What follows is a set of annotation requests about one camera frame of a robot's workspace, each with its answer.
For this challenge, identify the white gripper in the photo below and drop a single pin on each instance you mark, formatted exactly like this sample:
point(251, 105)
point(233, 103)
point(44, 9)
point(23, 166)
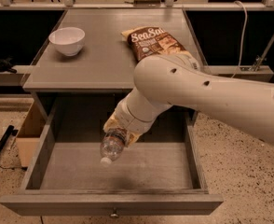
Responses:
point(127, 117)

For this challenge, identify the clear plastic water bottle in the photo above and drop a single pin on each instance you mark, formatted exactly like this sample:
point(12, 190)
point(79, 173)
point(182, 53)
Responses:
point(112, 146)

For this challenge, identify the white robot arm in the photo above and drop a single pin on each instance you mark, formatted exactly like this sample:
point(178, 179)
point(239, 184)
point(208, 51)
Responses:
point(162, 81)

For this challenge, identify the open grey top drawer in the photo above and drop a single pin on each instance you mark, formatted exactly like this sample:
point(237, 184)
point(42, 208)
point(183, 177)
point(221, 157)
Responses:
point(160, 175)

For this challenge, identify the metal drawer knob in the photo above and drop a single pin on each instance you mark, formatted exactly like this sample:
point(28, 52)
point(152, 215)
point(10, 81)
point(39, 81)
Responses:
point(114, 213)

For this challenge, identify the grey wooden cabinet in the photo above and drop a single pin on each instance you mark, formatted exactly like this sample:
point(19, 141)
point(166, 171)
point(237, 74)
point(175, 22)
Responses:
point(106, 61)

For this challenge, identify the brown sea salt chips bag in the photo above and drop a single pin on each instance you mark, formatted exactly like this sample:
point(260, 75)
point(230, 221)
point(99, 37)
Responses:
point(150, 40)

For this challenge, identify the cardboard box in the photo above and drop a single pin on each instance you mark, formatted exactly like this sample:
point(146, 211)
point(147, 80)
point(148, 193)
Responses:
point(29, 134)

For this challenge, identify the white ceramic bowl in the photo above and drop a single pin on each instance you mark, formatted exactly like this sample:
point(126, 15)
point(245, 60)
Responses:
point(68, 41)

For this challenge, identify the black cloth on rail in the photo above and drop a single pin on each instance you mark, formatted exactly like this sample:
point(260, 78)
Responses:
point(7, 66)

